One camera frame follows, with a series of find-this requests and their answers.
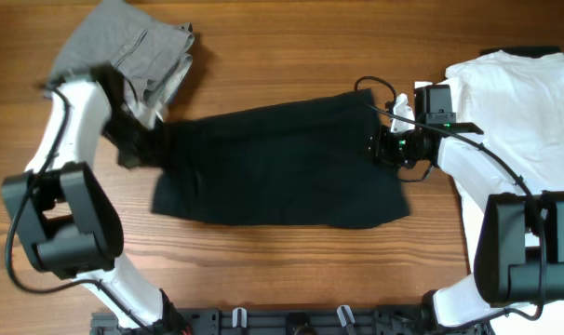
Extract black shorts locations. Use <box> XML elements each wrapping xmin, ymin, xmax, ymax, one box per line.
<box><xmin>152</xmin><ymin>90</ymin><xmax>410</xmax><ymax>229</ymax></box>

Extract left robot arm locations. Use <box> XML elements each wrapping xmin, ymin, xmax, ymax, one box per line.
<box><xmin>2</xmin><ymin>63</ymin><xmax>181</xmax><ymax>334</ymax></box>

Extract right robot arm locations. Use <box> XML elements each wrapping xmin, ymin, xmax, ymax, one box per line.
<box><xmin>374</xmin><ymin>85</ymin><xmax>564</xmax><ymax>334</ymax></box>

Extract folded grey shorts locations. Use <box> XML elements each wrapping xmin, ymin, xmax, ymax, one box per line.
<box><xmin>49</xmin><ymin>0</ymin><xmax>195</xmax><ymax>114</ymax></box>

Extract white t-shirt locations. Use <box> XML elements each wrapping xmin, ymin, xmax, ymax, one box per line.
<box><xmin>439</xmin><ymin>51</ymin><xmax>564</xmax><ymax>334</ymax></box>

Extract black garment under t-shirt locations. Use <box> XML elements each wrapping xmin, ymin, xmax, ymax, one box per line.
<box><xmin>479</xmin><ymin>46</ymin><xmax>562</xmax><ymax>59</ymax></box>

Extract right white rail clip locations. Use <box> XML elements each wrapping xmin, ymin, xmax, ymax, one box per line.
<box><xmin>336</xmin><ymin>304</ymin><xmax>356</xmax><ymax>335</ymax></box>

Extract white rail clip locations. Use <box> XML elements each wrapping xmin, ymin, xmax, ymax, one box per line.
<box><xmin>232</xmin><ymin>307</ymin><xmax>248</xmax><ymax>328</ymax></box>
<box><xmin>336</xmin><ymin>304</ymin><xmax>356</xmax><ymax>335</ymax></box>

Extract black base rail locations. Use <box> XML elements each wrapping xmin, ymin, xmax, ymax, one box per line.
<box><xmin>89</xmin><ymin>304</ymin><xmax>450</xmax><ymax>335</ymax></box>

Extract left white rail clip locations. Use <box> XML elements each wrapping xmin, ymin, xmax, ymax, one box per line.
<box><xmin>232</xmin><ymin>307</ymin><xmax>248</xmax><ymax>328</ymax></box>

